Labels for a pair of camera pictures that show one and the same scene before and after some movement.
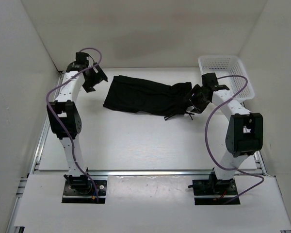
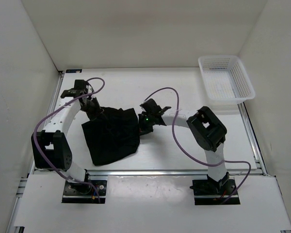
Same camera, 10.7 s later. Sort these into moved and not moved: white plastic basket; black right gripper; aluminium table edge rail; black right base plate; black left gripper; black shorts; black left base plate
Moved: black right gripper; black left gripper; black shorts
Not moved: white plastic basket; black right base plate; aluminium table edge rail; black left base plate
